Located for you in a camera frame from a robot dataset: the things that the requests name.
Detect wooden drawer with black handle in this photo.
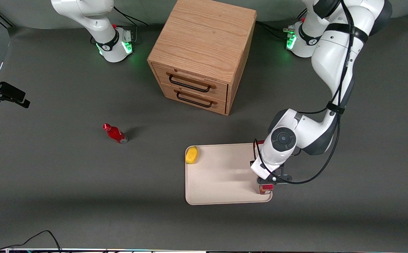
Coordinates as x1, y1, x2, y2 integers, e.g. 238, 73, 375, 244
160, 83, 227, 115
152, 63, 229, 102

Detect black cable on table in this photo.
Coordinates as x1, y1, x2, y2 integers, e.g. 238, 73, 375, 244
0, 230, 62, 253

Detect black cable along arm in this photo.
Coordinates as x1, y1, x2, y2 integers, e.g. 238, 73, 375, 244
253, 0, 370, 185

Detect wooden two-drawer cabinet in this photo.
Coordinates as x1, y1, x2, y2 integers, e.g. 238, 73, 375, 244
147, 0, 257, 116

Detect yellow lemon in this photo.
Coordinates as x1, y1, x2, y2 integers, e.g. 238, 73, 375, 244
185, 147, 199, 164

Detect black cables at left base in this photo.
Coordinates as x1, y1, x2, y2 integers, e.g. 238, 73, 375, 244
256, 20, 296, 40

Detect black cables at base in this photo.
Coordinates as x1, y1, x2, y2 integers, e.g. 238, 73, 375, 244
256, 20, 296, 40
114, 6, 148, 28

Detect red plastic bottle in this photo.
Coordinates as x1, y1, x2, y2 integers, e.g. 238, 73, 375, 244
102, 123, 128, 144

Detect black cables at right base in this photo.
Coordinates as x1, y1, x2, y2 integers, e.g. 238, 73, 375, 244
114, 6, 148, 28

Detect cream plastic tray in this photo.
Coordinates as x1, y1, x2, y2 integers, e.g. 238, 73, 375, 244
185, 142, 273, 205

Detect red cookie box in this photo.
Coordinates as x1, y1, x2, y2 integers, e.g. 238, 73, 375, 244
257, 140, 273, 195

